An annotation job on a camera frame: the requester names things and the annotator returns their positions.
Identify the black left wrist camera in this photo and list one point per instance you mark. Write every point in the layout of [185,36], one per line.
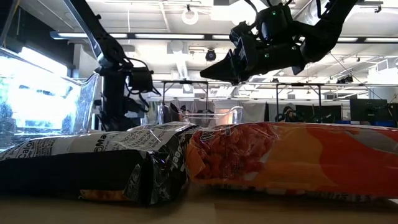
[141,79]

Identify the silver snack packet bottom centre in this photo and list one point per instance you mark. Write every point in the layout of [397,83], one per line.
[77,174]

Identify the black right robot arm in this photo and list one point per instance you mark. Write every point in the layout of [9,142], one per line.
[326,28]

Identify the grey fabric curtain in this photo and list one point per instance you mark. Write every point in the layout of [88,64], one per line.
[255,112]

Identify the black Maruchan noodle pack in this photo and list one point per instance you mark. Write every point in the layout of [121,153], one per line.
[174,113]

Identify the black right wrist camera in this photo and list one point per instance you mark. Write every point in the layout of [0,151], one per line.
[275,25]

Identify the orange Maruchan noodle pack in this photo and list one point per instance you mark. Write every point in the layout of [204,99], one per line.
[311,161]

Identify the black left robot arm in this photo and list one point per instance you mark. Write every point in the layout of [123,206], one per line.
[109,53]

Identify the clear plastic bin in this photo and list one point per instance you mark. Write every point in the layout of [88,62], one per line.
[237,115]
[84,102]

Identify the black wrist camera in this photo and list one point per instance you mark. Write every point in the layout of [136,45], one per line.
[275,25]
[141,79]

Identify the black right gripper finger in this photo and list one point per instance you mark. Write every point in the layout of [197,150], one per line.
[224,65]
[224,78]

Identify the black computer monitor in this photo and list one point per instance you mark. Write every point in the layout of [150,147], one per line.
[368,110]

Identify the black metal stand frame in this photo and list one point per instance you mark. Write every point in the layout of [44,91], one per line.
[298,84]
[186,82]

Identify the black ceiling spot lamp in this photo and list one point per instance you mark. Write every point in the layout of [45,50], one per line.
[345,80]

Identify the black ceiling camera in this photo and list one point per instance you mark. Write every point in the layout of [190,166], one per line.
[211,56]

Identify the blue storage boxes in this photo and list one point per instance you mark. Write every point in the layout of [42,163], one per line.
[382,123]

